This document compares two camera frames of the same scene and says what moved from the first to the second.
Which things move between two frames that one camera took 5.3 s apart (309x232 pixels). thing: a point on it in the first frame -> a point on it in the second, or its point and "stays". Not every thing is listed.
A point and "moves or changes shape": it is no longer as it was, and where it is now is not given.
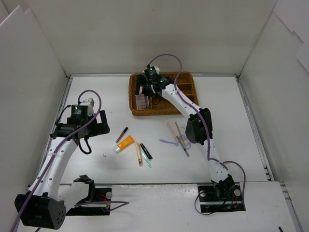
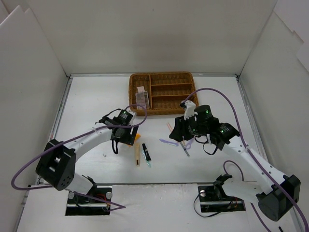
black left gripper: x=102 y=122 -> x=130 y=136
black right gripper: x=142 y=85 -> x=179 y=129
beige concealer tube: x=138 y=151 moves or changes shape
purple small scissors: x=188 y=144 stays
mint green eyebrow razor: x=147 y=162 stays
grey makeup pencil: x=182 y=145 stays
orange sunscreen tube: x=124 y=144 -> x=137 y=136
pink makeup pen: x=172 y=132 stays
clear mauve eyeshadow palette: x=142 y=102 stays
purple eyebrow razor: x=170 y=143 stays
